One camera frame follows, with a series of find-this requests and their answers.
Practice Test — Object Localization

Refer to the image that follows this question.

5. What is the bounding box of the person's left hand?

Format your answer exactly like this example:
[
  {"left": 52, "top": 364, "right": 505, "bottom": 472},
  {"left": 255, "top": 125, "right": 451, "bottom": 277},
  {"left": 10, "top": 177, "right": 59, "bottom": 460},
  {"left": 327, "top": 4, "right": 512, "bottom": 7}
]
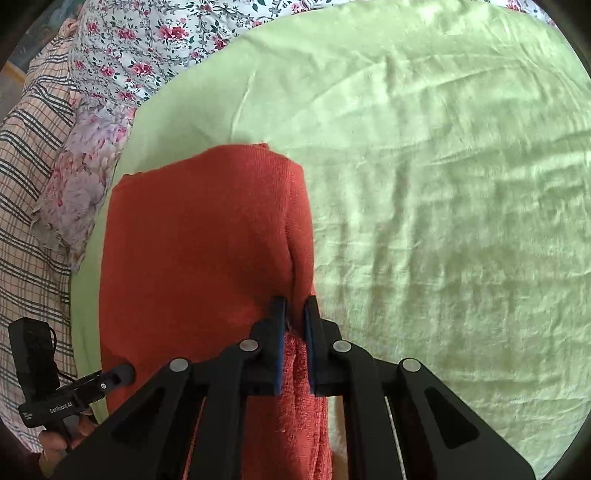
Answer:
[{"left": 39, "top": 415, "right": 99, "bottom": 478}]

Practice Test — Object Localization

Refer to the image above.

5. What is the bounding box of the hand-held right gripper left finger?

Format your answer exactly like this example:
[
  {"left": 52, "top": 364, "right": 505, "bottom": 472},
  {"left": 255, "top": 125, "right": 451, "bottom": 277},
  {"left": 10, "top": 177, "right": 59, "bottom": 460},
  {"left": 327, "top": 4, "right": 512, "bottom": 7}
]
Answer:
[{"left": 58, "top": 295, "right": 289, "bottom": 480}]

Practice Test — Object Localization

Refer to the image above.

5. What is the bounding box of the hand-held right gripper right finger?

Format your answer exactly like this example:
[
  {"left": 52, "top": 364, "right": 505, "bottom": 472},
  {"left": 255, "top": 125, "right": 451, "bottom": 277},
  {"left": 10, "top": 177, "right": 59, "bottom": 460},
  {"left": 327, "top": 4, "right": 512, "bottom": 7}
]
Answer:
[{"left": 302, "top": 295, "right": 536, "bottom": 480}]

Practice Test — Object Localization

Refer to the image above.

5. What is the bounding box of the light green bedsheet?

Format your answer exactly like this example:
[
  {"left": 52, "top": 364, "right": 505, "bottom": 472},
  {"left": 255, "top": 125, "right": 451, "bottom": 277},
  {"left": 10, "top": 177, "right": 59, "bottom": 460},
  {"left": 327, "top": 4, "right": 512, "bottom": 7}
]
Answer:
[{"left": 69, "top": 0, "right": 587, "bottom": 476}]

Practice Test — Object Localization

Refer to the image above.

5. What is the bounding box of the plaid blanket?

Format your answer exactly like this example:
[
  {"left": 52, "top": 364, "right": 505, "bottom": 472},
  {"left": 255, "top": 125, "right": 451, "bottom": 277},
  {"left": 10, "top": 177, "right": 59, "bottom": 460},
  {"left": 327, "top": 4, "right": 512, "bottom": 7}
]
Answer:
[{"left": 0, "top": 32, "right": 100, "bottom": 455}]

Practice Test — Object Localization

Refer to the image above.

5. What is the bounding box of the orange knit sweater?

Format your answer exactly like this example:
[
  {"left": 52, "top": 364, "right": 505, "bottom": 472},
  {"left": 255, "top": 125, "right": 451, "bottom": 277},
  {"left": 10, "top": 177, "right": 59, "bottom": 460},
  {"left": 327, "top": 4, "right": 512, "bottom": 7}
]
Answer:
[{"left": 98, "top": 142, "right": 333, "bottom": 480}]

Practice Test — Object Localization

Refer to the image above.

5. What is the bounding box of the white floral bedsheet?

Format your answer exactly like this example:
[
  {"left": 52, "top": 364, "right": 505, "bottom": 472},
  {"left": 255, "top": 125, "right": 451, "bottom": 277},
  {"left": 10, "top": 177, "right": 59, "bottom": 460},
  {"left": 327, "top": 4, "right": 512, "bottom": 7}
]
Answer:
[{"left": 69, "top": 0, "right": 555, "bottom": 116}]

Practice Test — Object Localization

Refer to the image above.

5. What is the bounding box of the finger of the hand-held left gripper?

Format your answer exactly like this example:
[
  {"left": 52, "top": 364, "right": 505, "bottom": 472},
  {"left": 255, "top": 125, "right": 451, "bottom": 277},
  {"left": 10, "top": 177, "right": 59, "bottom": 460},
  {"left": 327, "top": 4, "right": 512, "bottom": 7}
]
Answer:
[{"left": 99, "top": 364, "right": 136, "bottom": 393}]

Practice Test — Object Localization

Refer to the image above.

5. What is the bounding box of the purple peony print pillow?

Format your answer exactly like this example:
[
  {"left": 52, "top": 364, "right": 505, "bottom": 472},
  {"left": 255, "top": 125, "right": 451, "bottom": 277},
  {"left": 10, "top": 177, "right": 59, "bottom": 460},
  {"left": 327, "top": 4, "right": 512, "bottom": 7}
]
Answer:
[{"left": 30, "top": 99, "right": 139, "bottom": 273}]

